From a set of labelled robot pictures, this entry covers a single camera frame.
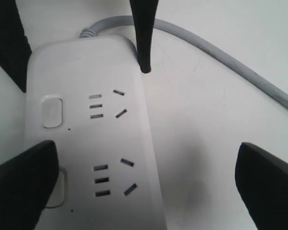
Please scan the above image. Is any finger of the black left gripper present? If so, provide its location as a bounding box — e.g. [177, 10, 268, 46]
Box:
[130, 0, 156, 73]
[0, 0, 32, 93]

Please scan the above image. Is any grey power cable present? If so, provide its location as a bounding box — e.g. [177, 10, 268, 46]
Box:
[79, 15, 288, 115]

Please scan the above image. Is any white five-outlet power strip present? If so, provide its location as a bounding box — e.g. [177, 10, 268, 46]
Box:
[25, 35, 167, 230]

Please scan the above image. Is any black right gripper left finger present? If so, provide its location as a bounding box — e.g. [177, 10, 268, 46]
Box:
[0, 140, 59, 230]

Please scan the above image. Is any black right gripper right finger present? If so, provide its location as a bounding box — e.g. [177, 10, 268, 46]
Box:
[235, 142, 288, 230]

